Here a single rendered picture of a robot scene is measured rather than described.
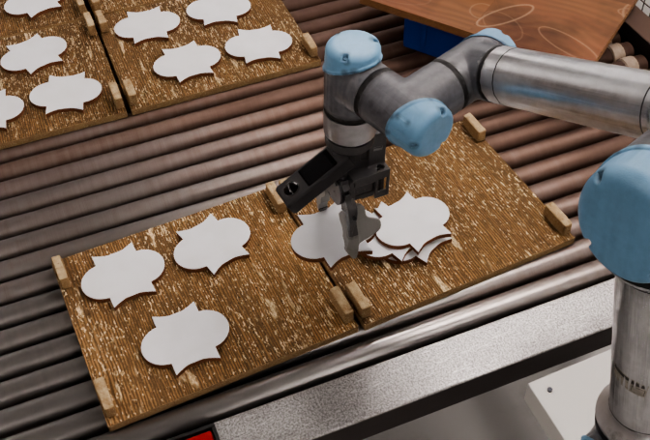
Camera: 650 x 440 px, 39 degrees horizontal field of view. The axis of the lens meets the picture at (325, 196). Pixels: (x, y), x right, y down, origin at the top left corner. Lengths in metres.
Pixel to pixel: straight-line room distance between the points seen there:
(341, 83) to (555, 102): 0.28
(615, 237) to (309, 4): 1.39
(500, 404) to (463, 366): 1.06
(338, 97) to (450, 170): 0.54
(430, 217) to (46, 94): 0.83
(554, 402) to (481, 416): 1.05
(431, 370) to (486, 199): 0.37
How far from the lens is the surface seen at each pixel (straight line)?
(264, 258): 1.56
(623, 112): 1.05
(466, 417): 2.49
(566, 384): 1.47
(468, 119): 1.78
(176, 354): 1.45
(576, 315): 1.55
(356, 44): 1.20
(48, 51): 2.07
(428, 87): 1.17
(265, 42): 2.00
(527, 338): 1.51
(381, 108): 1.16
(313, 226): 1.44
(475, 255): 1.58
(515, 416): 2.51
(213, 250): 1.57
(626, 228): 0.88
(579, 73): 1.09
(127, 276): 1.56
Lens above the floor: 2.12
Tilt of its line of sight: 46 degrees down
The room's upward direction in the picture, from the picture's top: 2 degrees counter-clockwise
